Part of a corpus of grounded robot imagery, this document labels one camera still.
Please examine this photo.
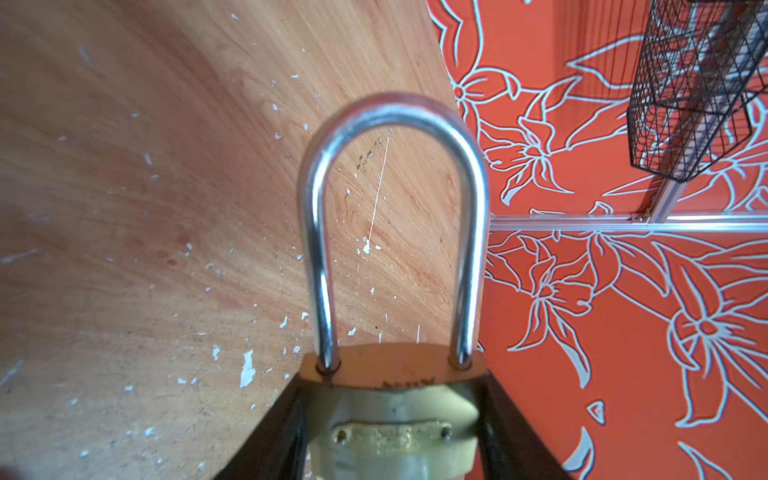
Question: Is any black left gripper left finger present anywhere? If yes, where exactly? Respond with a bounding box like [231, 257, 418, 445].
[214, 376, 309, 480]

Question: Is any black wire wall basket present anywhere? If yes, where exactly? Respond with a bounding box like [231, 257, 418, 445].
[627, 1, 767, 183]

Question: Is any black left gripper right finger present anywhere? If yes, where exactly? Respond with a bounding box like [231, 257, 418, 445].
[478, 371, 571, 480]

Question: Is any brass padlock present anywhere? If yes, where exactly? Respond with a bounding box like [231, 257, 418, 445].
[298, 93, 490, 479]

